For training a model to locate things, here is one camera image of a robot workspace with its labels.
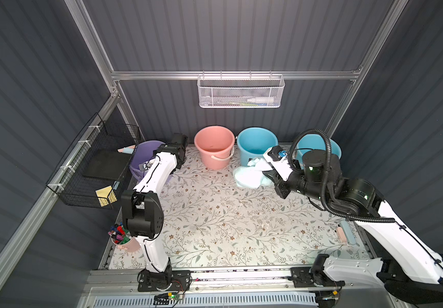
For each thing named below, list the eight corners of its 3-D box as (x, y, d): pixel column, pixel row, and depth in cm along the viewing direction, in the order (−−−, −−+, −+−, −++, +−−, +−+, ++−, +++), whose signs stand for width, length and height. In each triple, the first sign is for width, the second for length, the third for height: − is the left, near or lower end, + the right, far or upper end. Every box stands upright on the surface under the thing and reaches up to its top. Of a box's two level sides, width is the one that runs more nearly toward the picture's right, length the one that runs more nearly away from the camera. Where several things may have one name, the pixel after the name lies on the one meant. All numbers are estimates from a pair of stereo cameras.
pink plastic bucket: (196, 176, 108) (191, 155, 94) (199, 147, 123) (196, 125, 109) (234, 176, 108) (235, 154, 94) (233, 147, 123) (233, 125, 109)
